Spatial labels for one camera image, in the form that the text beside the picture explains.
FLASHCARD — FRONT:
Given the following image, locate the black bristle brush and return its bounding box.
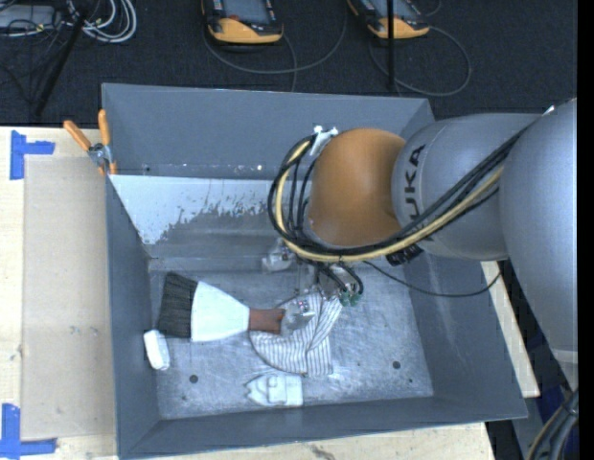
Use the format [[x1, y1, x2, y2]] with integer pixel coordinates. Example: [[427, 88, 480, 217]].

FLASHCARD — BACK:
[[156, 271, 287, 343]]

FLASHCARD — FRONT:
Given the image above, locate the white striped cloth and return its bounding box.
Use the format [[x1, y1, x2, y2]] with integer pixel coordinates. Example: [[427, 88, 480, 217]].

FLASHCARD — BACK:
[[248, 292, 344, 379]]

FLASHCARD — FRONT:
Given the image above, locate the clear plastic wrapper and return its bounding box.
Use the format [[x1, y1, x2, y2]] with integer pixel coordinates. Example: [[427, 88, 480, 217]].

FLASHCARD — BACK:
[[261, 237, 298, 273]]

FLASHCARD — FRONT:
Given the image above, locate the white plastic fitting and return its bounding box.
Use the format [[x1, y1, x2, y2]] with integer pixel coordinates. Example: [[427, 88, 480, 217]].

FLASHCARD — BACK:
[[243, 374, 305, 408]]

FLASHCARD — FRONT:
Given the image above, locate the grey metal bin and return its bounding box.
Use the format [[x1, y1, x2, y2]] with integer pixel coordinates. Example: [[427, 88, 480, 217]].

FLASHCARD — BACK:
[[100, 82, 529, 459]]

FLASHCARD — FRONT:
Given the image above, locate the white rounded block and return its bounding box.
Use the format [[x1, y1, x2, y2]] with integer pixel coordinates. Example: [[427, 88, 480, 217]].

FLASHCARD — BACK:
[[143, 329, 171, 372]]

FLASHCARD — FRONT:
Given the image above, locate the pale brown flat board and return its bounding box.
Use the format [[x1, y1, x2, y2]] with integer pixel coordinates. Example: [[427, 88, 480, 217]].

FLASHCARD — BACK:
[[19, 154, 117, 443]]

